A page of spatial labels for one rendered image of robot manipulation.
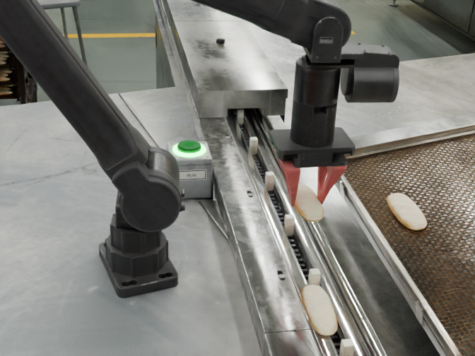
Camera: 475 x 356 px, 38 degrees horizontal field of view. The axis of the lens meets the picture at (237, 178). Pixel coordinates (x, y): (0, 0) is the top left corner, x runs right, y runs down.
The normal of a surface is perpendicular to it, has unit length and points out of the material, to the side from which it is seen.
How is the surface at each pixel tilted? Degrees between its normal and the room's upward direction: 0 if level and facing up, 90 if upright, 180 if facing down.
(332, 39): 90
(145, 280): 0
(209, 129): 0
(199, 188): 90
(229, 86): 0
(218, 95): 90
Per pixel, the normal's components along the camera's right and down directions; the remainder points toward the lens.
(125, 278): 0.04, -0.88
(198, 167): 0.17, 0.47
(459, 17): -0.98, 0.04
